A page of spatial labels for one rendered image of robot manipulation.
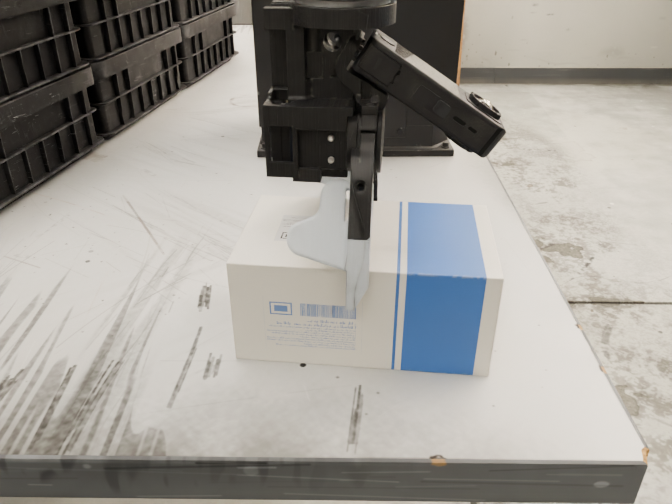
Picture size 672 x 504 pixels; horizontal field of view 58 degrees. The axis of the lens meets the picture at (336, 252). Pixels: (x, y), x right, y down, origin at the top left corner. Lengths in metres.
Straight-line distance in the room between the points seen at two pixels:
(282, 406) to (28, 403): 0.19
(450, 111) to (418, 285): 0.12
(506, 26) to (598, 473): 3.76
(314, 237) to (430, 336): 0.12
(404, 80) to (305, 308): 0.18
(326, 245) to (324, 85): 0.11
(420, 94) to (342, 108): 0.05
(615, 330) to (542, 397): 1.36
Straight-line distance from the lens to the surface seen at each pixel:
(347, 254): 0.42
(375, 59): 0.42
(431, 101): 0.43
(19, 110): 0.82
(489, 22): 4.08
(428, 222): 0.51
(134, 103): 1.07
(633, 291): 2.04
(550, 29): 4.18
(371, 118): 0.42
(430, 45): 0.86
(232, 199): 0.77
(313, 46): 0.43
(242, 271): 0.46
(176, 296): 0.59
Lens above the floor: 1.02
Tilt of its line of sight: 30 degrees down
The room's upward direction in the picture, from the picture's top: straight up
